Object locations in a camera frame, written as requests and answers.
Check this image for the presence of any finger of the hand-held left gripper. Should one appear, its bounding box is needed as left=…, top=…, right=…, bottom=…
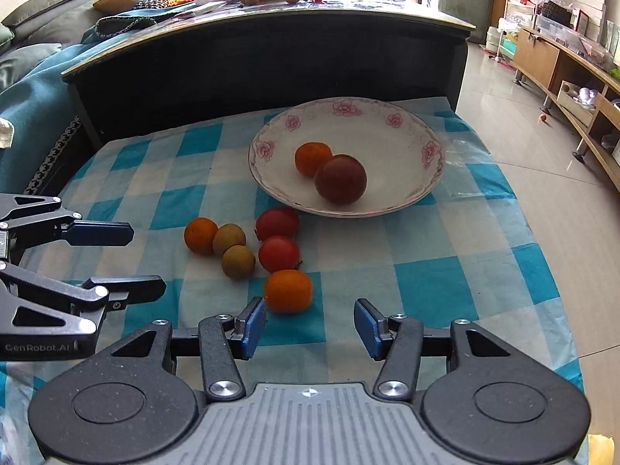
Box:
left=0, top=193, right=135, bottom=253
left=0, top=260, right=168, bottom=336

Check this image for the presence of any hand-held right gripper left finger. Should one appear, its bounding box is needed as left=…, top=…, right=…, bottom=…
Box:
left=109, top=296, right=267, bottom=402

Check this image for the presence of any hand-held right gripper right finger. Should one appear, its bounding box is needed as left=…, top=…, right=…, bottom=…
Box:
left=353, top=297, right=527, bottom=402

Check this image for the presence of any orange tangerine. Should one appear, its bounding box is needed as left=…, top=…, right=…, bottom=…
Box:
left=264, top=269, right=313, bottom=314
left=294, top=142, right=334, bottom=178
left=183, top=217, right=219, bottom=255

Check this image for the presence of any white floral plate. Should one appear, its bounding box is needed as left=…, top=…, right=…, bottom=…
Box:
left=248, top=98, right=445, bottom=219

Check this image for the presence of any blue checkered cloth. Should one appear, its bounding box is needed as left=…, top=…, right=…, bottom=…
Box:
left=0, top=94, right=583, bottom=465

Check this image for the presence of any black white patterned trim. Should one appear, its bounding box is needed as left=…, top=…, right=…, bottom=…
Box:
left=23, top=115, right=84, bottom=195

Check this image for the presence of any dark red plum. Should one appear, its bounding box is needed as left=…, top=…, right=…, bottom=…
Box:
left=314, top=154, right=368, bottom=205

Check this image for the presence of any teal blanket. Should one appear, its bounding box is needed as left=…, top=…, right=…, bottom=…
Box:
left=0, top=7, right=160, bottom=187

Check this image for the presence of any knitted dark bag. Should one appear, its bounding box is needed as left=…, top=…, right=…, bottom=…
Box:
left=96, top=16, right=158, bottom=38

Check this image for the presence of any dark coffee table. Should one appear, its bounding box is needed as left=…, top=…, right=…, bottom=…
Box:
left=61, top=0, right=478, bottom=150

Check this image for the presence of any person's yellow garment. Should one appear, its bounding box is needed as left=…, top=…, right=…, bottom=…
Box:
left=587, top=435, right=612, bottom=465

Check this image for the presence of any wooden tv cabinet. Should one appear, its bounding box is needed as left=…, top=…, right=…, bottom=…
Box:
left=512, top=23, right=620, bottom=195

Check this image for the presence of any white wire shelf rack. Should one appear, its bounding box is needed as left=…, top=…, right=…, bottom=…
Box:
left=498, top=0, right=543, bottom=61

